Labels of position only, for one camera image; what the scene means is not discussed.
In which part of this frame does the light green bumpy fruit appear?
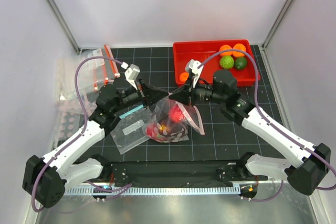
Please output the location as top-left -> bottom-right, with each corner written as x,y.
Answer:
219,56 -> 234,69

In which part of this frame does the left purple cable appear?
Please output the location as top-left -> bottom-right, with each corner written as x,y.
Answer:
31,56 -> 132,213

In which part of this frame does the pink dragon fruit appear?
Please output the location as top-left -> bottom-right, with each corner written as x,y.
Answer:
144,123 -> 189,143

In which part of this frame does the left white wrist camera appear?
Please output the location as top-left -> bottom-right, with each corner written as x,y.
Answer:
124,64 -> 140,90

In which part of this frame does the red plastic tray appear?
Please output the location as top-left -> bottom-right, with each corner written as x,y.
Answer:
173,39 -> 255,87

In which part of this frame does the black grid mat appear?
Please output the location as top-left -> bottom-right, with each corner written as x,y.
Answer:
79,45 -> 283,162

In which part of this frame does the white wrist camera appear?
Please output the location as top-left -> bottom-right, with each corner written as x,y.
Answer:
185,59 -> 204,88
124,64 -> 140,90

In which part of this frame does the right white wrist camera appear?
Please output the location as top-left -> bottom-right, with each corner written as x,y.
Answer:
185,59 -> 204,88

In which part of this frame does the left aluminium corner post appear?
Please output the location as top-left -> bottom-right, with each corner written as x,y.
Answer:
45,0 -> 81,54

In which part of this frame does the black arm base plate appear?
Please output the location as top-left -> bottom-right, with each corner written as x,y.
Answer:
89,161 -> 256,188

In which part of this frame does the stack of orange-zip bags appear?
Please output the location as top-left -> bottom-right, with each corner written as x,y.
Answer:
56,45 -> 120,99

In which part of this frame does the dark green lime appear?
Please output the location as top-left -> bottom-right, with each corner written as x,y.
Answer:
234,57 -> 247,70

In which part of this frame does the aluminium corner post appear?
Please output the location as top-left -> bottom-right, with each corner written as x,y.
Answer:
45,0 -> 81,54
261,0 -> 295,49

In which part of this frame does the right aluminium corner post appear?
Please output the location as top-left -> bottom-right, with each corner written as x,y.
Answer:
261,0 -> 295,49

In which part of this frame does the pink-dotted bag on table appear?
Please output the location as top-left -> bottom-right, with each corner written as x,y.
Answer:
52,94 -> 84,148

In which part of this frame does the aluminium front frame bar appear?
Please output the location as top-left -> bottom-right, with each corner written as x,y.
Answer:
31,162 -> 320,186

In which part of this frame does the pink-dotted zip bag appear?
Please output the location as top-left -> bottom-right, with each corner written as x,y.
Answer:
142,98 -> 205,143

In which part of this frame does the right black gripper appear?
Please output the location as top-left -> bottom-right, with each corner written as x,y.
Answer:
169,74 -> 225,108

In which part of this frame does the orange tangerine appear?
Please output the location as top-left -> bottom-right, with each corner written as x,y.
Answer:
179,72 -> 189,83
219,45 -> 233,57
233,43 -> 246,58

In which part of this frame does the red apple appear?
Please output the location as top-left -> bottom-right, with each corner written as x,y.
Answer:
169,105 -> 185,123

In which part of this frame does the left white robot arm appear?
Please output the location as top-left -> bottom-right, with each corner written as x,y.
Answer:
22,79 -> 169,212

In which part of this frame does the clear blue-zip bag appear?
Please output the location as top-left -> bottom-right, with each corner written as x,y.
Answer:
110,105 -> 152,155

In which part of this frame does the perforated metal rail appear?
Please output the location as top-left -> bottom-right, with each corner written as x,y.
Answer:
43,185 -> 241,196

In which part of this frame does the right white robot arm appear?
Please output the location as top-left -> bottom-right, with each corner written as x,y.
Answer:
169,70 -> 331,196

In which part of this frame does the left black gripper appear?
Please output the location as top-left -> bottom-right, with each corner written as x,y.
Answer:
111,77 -> 168,113

